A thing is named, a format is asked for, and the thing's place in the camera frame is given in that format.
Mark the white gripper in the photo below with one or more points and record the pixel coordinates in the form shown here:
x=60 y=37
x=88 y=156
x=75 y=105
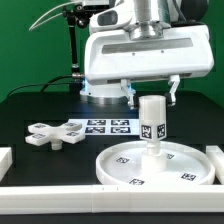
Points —
x=112 y=56

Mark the white round table top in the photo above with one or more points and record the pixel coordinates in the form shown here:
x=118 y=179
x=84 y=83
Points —
x=177 y=164

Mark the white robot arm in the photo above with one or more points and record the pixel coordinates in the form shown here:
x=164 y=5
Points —
x=150 y=19

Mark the white fiducial marker sheet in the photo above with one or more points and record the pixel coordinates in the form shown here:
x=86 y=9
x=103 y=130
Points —
x=109 y=126

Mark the white right fence block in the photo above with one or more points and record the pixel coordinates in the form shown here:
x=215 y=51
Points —
x=216 y=155

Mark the white fence block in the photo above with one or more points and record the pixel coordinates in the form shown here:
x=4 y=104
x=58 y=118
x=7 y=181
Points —
x=5 y=160
x=216 y=155

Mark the white cross-shaped table base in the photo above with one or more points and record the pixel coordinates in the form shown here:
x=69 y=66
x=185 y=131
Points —
x=69 y=132

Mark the white left fence block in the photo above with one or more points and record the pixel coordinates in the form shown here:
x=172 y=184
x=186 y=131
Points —
x=5 y=160

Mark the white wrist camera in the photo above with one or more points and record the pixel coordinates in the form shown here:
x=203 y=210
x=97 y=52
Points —
x=110 y=20

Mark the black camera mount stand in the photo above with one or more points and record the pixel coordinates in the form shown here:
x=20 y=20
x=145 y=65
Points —
x=77 y=17

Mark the white front fence rail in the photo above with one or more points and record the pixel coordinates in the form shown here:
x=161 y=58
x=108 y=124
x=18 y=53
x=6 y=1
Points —
x=106 y=198

